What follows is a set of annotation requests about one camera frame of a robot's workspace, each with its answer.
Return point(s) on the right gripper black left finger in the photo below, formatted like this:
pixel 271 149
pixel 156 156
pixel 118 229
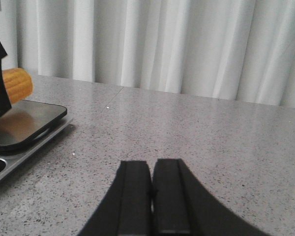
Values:
pixel 126 208

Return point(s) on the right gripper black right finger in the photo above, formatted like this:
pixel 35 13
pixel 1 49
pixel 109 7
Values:
pixel 183 207

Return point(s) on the orange corn cob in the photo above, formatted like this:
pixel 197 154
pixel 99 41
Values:
pixel 18 84

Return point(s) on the black silver kitchen scale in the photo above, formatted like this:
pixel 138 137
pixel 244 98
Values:
pixel 25 129

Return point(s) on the white pleated curtain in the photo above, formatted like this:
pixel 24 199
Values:
pixel 231 49

